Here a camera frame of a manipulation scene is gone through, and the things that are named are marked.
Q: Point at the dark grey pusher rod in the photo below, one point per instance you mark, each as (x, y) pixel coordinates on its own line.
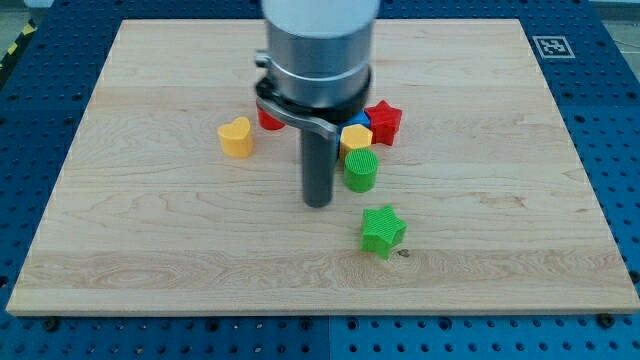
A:
(318, 166)

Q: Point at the yellow heart block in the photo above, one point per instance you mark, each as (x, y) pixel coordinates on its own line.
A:
(236, 138)

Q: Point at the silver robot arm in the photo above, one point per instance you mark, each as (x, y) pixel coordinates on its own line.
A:
(317, 76)

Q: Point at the light wooden board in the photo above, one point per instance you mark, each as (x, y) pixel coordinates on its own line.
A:
(149, 217)

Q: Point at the yellow hexagon block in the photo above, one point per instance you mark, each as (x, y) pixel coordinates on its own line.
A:
(354, 137)

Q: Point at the blue block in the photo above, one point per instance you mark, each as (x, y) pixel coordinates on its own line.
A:
(361, 118)

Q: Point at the green cylinder block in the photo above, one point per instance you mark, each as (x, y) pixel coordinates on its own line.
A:
(360, 170)

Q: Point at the red cylinder block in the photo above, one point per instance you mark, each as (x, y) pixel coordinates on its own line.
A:
(267, 122)

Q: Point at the red star block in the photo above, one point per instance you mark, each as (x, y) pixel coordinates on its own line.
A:
(384, 122)

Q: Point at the green star block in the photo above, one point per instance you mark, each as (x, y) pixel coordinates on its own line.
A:
(381, 231)

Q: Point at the white fiducial marker tag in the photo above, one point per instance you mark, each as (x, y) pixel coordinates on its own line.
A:
(553, 47)

